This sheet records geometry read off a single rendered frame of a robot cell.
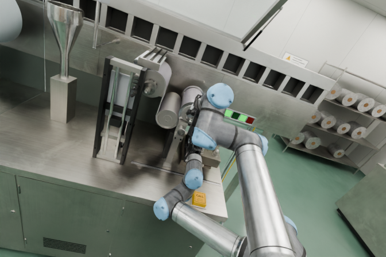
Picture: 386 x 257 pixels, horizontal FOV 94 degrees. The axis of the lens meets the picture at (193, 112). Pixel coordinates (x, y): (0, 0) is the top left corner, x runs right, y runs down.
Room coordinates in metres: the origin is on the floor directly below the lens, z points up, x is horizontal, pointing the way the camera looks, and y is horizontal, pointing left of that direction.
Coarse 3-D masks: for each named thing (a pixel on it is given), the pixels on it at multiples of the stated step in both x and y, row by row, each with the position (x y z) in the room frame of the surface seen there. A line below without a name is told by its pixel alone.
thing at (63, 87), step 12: (60, 24) 0.79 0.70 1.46; (60, 36) 0.80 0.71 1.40; (72, 36) 0.84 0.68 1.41; (60, 48) 0.82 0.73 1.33; (60, 60) 0.83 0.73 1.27; (60, 72) 0.83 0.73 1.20; (60, 84) 0.81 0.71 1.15; (72, 84) 0.86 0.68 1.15; (60, 96) 0.81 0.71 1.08; (72, 96) 0.86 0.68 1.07; (60, 108) 0.81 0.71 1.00; (72, 108) 0.87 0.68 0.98; (60, 120) 0.81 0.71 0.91
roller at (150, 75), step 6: (150, 72) 0.83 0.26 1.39; (156, 72) 0.83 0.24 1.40; (150, 78) 0.83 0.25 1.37; (156, 78) 0.84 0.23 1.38; (162, 78) 0.84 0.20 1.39; (162, 84) 0.84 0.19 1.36; (156, 90) 0.84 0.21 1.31; (162, 90) 0.84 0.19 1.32; (150, 96) 0.83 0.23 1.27; (156, 96) 0.84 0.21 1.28
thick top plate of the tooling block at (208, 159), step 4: (216, 148) 0.98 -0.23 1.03; (204, 152) 0.89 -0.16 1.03; (208, 152) 0.91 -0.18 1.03; (212, 152) 0.92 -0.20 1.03; (204, 156) 0.86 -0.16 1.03; (208, 156) 0.87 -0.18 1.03; (212, 156) 0.88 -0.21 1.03; (204, 160) 0.86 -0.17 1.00; (208, 160) 0.86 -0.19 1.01; (212, 160) 0.87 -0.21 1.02; (216, 160) 0.87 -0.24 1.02; (220, 160) 0.88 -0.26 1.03; (204, 164) 0.86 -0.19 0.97; (208, 164) 0.86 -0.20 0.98; (212, 164) 0.87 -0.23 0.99; (216, 164) 0.87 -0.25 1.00
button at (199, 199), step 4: (196, 192) 0.69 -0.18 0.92; (200, 192) 0.70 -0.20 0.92; (192, 196) 0.67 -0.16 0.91; (196, 196) 0.66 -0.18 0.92; (200, 196) 0.67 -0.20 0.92; (204, 196) 0.68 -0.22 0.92; (192, 200) 0.64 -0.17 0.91; (196, 200) 0.64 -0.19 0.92; (200, 200) 0.65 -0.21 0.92; (204, 200) 0.66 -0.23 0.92; (192, 204) 0.63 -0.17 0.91; (196, 204) 0.63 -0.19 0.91; (200, 204) 0.63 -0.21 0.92; (204, 204) 0.64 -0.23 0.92
